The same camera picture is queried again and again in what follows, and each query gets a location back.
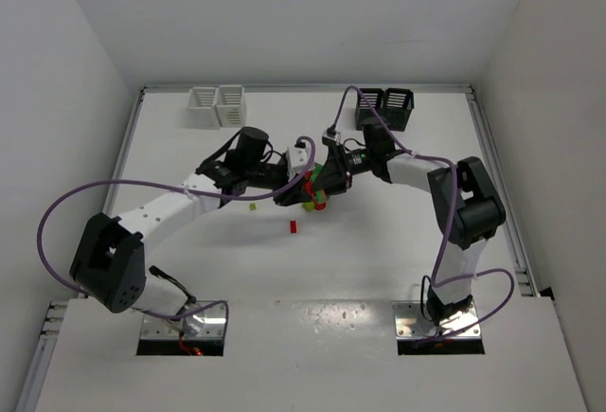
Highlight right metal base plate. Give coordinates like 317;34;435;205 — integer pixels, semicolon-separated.
392;300;482;340

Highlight left white slotted container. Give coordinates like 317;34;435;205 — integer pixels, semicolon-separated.
186;87;221;130

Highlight white slotted container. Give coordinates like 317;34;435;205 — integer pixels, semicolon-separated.
186;87;221;130
214;85;247;128

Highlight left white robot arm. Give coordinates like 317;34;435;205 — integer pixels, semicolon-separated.
70;127;315;319

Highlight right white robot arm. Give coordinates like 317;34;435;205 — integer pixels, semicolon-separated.
312;119;506;324

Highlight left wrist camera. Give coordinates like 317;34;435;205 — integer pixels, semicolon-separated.
285;146;311;180

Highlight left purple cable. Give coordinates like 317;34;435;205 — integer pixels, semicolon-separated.
36;135;317;321

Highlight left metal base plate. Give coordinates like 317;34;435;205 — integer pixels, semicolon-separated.
140;301;229;342

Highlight right white slotted container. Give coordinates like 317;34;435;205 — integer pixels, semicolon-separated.
214;85;247;128

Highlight metal base plate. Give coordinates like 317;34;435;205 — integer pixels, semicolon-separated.
140;301;229;342
392;300;482;340

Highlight left black slotted container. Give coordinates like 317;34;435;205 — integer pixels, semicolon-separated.
354;88;384;131

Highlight right black slotted container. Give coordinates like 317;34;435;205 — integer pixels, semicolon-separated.
382;88;415;132

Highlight red lego brick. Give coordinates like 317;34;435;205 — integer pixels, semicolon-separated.
303;170;320;200

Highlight black slotted container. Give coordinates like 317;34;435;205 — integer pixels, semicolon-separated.
354;88;384;131
382;88;415;132

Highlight purple cable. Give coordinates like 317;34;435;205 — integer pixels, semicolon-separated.
328;85;516;342
36;135;317;321

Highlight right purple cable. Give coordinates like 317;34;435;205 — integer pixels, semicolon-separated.
328;85;516;342

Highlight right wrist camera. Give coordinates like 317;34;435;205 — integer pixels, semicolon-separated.
322;129;341;147

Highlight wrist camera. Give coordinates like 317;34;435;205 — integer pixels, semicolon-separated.
285;146;311;180
322;129;341;147

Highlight red round lego piece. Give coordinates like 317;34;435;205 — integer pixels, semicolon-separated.
313;196;328;211

